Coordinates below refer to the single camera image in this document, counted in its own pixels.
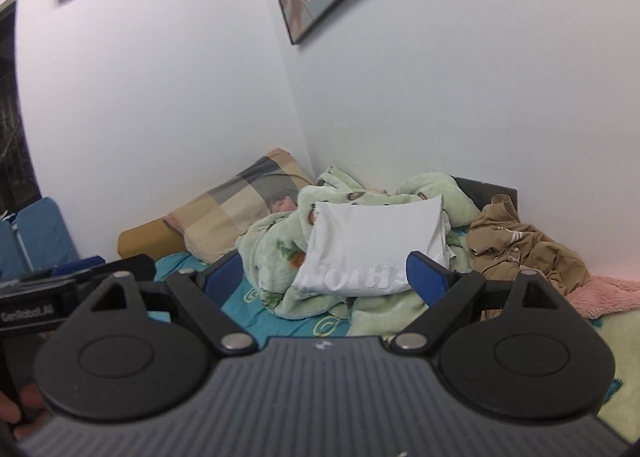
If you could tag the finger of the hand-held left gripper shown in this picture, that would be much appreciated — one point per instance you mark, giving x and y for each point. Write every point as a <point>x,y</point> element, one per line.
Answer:
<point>75,268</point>
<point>135,267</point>

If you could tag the plaid beige pillow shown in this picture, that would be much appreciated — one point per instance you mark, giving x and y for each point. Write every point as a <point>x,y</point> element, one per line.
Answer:
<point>225,207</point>

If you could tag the pale green plush blanket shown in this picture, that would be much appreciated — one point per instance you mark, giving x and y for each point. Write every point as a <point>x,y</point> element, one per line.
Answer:
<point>620,352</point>

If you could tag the dark window with grille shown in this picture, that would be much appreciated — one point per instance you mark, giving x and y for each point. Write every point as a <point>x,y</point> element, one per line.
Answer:
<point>15,137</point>

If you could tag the person's left hand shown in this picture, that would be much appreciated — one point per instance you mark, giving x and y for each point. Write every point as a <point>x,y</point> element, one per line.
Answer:
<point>32,412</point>

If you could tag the small pink cloth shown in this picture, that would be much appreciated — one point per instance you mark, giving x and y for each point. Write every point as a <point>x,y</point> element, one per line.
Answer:
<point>284,205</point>

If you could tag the blue covered chair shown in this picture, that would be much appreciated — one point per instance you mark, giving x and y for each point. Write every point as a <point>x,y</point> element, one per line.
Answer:
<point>47,232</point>
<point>10,252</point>

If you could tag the pink fluffy blanket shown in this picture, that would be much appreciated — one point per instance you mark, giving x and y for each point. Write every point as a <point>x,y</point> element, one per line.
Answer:
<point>610,294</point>

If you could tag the brown crumpled clothes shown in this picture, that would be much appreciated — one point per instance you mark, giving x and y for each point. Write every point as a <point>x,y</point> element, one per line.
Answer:
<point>525,247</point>

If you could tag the bed with teal printed sheet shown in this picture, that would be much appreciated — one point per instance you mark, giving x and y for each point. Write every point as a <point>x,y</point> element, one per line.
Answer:
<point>290,329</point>

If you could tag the white t-shirt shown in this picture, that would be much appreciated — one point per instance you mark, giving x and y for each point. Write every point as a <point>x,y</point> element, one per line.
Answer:
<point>370,237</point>

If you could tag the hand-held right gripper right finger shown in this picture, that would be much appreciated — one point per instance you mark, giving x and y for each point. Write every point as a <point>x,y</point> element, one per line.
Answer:
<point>426,279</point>

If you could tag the green cartoon print blanket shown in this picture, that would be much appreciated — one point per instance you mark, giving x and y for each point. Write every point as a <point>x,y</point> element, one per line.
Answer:
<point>272,242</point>

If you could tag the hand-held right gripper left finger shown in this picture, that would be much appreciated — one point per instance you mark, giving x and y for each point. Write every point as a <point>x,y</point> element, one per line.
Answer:
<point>225,279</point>

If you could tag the dark grey bed board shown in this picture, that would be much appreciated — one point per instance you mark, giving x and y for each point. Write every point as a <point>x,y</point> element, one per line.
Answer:
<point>490,189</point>

